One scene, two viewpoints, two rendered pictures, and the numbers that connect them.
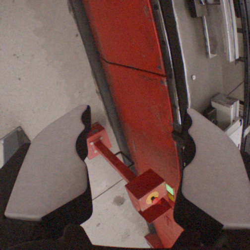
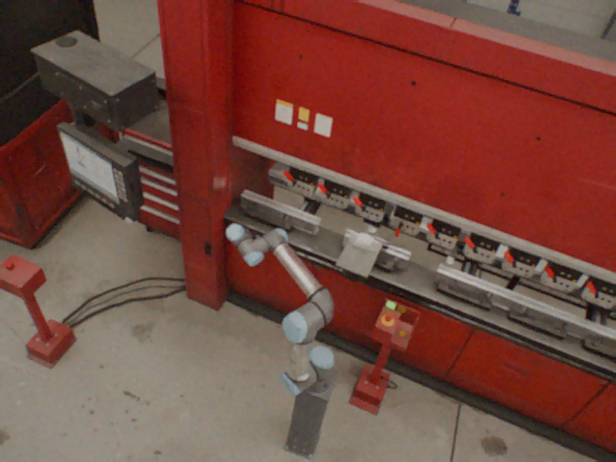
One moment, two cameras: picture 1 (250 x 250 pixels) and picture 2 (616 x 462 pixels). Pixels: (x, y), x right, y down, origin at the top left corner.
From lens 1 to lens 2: 2.62 m
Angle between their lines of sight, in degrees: 47
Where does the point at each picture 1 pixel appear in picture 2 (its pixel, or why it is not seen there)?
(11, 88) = (262, 397)
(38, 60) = (267, 362)
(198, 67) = (314, 243)
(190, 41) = (298, 239)
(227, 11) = (292, 213)
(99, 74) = (320, 334)
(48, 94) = not seen: hidden behind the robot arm
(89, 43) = not seen: hidden behind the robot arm
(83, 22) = (272, 313)
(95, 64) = not seen: hidden behind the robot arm
